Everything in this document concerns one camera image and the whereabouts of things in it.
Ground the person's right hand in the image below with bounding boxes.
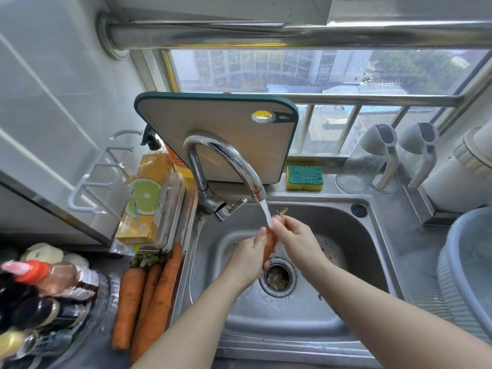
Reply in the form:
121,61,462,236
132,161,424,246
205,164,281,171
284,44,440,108
269,215,331,277

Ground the person's left hand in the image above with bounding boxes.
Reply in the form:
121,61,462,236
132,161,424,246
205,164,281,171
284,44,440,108
227,226,272,291

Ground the chrome faucet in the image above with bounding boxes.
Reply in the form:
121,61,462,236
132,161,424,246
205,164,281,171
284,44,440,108
183,131,267,222

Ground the slim orange carrot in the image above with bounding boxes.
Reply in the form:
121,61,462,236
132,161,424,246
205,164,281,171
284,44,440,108
132,253,163,339

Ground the orange carrot with leafy stem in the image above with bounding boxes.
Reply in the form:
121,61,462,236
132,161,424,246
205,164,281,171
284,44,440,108
111,253,148,350

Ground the blue plastic colander basin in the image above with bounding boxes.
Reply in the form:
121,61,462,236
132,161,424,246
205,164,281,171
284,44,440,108
437,206,492,342

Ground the person's left forearm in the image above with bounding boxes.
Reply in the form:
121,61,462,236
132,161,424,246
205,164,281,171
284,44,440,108
130,271,251,369

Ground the person's right forearm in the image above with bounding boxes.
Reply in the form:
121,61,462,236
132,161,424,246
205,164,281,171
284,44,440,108
307,257,492,369

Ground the steel drain strainer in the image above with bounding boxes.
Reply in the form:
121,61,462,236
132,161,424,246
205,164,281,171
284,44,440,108
260,258,297,298

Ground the yellow green sponge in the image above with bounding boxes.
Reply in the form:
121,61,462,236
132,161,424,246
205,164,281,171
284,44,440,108
285,165,324,192

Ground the stainless steel sink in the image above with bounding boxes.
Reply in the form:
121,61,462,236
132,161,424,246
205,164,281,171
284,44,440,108
171,194,404,367

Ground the white plastic tray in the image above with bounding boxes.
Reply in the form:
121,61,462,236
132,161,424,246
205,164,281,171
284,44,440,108
134,172,187,253

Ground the glass pitcher with grey lid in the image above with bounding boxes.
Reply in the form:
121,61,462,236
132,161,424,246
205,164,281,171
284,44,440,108
371,121,440,195
335,124,399,195

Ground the transparent plastic packet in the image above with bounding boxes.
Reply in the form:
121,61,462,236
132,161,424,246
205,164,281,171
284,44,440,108
155,172,181,247

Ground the yellow dish soap pump bottle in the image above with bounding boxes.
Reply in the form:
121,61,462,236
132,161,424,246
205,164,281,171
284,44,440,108
140,125,195,179

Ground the orange box with lime picture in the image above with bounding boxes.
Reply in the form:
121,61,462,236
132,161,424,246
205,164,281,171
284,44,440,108
115,153,174,245

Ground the clear plastic bag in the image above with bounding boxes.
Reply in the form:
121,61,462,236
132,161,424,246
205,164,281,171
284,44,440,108
109,240,139,255

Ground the beige green-rimmed cutting board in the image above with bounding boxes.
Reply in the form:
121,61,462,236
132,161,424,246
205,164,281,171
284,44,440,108
133,92,299,185

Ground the white capped bottle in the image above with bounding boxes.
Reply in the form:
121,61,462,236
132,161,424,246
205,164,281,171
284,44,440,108
61,252,90,270

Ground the window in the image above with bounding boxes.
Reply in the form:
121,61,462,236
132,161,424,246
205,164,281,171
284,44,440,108
161,48,492,157

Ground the red capped sauce bottle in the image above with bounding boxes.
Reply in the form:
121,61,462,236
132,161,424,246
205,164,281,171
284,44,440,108
0,260,100,302

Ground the beige capped bottle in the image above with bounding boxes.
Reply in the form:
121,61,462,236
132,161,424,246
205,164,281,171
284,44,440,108
19,243,64,264

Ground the dark soy sauce bottle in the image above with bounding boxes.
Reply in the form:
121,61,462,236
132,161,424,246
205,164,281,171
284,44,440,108
9,297,87,331

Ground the steel overhead pipe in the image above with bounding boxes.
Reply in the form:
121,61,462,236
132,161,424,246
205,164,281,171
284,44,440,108
96,11,492,60

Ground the black capped dark bottle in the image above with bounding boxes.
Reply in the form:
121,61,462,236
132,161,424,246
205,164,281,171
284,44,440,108
0,272,28,308

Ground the yellow capped bottle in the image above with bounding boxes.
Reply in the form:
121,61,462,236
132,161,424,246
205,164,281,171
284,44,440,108
0,329,74,360

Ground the white duct pipe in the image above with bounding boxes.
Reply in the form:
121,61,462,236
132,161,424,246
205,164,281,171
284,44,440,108
422,120,492,214

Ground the steel window guard rail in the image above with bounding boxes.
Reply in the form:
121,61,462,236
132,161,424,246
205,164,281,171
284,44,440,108
288,94,466,156

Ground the white wall hook rack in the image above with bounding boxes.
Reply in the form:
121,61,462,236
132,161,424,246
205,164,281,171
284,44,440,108
68,129,143,215

